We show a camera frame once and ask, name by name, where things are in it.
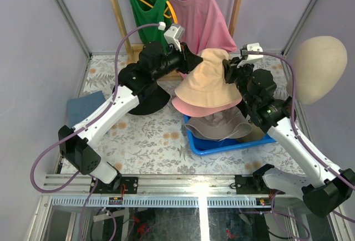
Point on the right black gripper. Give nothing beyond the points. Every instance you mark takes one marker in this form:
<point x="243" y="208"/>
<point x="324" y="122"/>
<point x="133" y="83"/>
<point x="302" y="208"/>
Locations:
<point x="233" y="63"/>

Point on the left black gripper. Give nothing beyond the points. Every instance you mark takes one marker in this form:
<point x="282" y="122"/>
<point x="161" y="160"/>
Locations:
<point x="184" y="59"/>

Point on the peach bucket hat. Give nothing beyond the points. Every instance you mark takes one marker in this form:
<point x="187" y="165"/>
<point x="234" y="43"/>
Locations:
<point x="205" y="86"/>

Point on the pink bucket hat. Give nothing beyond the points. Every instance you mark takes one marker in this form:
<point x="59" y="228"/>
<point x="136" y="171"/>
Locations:
<point x="197" y="111"/>

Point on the black bucket hat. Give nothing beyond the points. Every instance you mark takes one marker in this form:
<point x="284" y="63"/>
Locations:
<point x="143" y="84"/>

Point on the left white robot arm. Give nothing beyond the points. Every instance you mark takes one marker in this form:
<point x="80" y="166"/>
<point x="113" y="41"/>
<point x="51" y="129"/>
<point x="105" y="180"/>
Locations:
<point x="79" y="141"/>

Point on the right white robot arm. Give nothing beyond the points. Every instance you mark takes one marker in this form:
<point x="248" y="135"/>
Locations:
<point x="325" y="185"/>

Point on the pink t-shirt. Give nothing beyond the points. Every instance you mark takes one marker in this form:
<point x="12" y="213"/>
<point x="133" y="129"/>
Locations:
<point x="205" y="26"/>

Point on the grey bucket hat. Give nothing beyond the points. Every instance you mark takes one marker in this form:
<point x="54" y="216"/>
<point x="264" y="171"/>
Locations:
<point x="227" y="124"/>

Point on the wooden clothes rack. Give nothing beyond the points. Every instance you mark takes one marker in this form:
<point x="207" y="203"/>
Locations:
<point x="134" y="50"/>

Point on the khaki hat in bin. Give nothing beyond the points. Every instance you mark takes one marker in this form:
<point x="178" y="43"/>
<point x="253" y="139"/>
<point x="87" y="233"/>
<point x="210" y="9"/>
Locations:
<point x="256" y="134"/>

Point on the green tank top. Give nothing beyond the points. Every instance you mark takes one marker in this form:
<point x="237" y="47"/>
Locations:
<point x="152" y="34"/>

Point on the blue plastic bin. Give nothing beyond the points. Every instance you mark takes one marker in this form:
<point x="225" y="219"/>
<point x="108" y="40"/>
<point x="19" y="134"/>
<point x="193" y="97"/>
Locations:
<point x="202" y="147"/>

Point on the beige mannequin head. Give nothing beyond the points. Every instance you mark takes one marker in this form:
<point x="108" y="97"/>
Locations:
<point x="318" y="65"/>

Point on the folded blue cloth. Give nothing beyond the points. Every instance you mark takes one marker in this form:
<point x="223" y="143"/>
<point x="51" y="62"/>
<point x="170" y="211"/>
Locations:
<point x="80" y="108"/>

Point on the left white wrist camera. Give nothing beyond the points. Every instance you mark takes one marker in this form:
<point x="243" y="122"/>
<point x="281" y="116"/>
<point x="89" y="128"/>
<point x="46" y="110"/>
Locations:
<point x="172" y="34"/>

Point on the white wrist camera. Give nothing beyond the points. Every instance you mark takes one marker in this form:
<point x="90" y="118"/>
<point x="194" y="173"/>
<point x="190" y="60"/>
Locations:
<point x="251" y="54"/>
<point x="172" y="34"/>

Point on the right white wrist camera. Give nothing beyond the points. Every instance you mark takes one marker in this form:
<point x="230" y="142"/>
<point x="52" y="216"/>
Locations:
<point x="251" y="54"/>

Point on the aluminium rail base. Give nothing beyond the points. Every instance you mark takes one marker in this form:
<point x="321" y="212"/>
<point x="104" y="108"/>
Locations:
<point x="158" y="191"/>

